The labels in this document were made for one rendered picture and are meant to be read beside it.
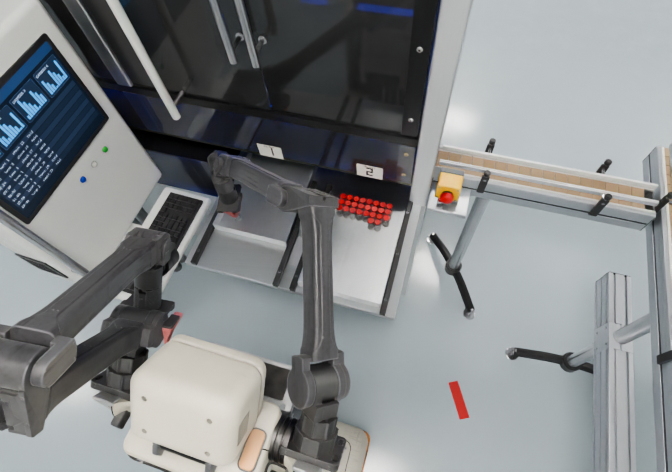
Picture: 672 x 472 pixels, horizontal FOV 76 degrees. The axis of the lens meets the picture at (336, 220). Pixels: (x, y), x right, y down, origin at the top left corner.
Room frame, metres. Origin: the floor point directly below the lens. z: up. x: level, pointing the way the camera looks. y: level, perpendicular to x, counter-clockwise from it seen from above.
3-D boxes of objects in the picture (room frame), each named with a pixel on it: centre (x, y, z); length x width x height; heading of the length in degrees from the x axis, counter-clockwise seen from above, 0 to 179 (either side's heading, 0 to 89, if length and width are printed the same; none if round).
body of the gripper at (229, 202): (0.77, 0.32, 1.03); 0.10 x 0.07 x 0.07; 173
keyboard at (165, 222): (0.76, 0.63, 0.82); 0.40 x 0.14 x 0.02; 155
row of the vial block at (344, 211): (0.71, -0.09, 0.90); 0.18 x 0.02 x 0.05; 67
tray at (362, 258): (0.60, -0.05, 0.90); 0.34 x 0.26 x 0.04; 157
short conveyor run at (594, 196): (0.74, -0.69, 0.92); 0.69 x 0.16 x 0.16; 67
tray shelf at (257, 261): (0.72, 0.09, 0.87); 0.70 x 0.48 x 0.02; 67
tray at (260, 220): (0.85, 0.22, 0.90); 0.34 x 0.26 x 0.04; 157
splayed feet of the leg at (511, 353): (0.28, -0.95, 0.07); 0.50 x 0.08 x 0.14; 67
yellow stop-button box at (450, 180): (0.72, -0.37, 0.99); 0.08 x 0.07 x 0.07; 157
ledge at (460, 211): (0.76, -0.40, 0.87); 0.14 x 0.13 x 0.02; 157
